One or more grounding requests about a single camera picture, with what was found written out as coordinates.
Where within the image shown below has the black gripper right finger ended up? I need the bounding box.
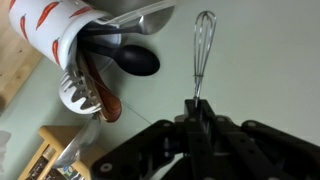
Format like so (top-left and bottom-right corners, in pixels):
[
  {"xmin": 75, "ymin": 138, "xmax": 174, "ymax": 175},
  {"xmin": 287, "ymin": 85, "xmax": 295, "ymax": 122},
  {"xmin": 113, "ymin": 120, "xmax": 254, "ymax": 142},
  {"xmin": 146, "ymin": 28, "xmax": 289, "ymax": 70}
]
[{"xmin": 199, "ymin": 98, "xmax": 320, "ymax": 180}]

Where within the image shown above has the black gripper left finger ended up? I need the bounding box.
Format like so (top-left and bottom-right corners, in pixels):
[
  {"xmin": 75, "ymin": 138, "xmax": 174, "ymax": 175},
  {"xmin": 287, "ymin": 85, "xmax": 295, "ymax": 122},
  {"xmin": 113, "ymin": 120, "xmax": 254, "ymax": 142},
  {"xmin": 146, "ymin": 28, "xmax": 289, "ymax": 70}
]
[{"xmin": 90, "ymin": 98, "xmax": 214, "ymax": 180}]

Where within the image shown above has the small metal wire whisk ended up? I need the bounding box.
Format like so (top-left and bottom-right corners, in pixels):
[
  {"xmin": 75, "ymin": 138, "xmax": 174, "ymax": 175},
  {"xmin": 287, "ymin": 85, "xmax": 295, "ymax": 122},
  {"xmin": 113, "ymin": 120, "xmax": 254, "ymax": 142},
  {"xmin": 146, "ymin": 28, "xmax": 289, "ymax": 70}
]
[{"xmin": 192, "ymin": 10, "xmax": 218, "ymax": 109}]

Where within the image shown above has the glass spice jar silver lid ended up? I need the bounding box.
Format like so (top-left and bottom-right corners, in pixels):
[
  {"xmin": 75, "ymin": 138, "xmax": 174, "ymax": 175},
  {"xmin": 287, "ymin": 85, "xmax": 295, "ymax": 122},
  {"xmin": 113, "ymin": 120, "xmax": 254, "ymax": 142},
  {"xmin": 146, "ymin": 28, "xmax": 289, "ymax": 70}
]
[
  {"xmin": 24, "ymin": 154, "xmax": 51, "ymax": 180},
  {"xmin": 46, "ymin": 162, "xmax": 88, "ymax": 180}
]

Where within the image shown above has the reddish brown wooden spoon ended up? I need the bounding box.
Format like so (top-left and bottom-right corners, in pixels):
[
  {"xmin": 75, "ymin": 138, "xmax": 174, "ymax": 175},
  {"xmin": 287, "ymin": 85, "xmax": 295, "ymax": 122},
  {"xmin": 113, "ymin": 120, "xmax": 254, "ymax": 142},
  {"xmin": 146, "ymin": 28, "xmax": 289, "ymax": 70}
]
[{"xmin": 81, "ymin": 49, "xmax": 123, "ymax": 124}]

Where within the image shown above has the black plastic spoon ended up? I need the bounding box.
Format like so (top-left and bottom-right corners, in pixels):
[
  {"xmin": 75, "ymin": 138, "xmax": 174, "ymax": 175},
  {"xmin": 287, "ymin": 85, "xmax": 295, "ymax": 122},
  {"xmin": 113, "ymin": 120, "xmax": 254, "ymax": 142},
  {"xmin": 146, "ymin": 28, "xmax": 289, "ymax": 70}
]
[{"xmin": 78, "ymin": 39, "xmax": 161, "ymax": 78}]

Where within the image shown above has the white slotted pasta server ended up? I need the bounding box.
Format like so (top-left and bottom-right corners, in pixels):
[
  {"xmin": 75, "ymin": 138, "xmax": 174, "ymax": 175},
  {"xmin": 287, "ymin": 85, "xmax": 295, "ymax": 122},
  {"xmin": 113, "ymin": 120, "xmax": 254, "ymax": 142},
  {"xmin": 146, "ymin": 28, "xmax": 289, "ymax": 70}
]
[{"xmin": 58, "ymin": 63, "xmax": 103, "ymax": 116}]

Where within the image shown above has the white chili print utensil crock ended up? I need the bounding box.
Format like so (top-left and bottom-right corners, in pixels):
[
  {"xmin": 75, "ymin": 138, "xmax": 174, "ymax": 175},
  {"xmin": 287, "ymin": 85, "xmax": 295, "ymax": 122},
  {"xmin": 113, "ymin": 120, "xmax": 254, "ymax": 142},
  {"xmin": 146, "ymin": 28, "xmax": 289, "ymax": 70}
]
[{"xmin": 8, "ymin": 0, "xmax": 116, "ymax": 73}]

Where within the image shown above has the wooden wall spice rack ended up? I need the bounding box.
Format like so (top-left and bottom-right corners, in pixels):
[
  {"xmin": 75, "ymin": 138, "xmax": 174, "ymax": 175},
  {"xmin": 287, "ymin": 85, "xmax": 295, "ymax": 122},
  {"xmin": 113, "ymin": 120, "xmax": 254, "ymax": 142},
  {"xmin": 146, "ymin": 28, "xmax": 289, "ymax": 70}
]
[{"xmin": 18, "ymin": 124, "xmax": 105, "ymax": 180}]

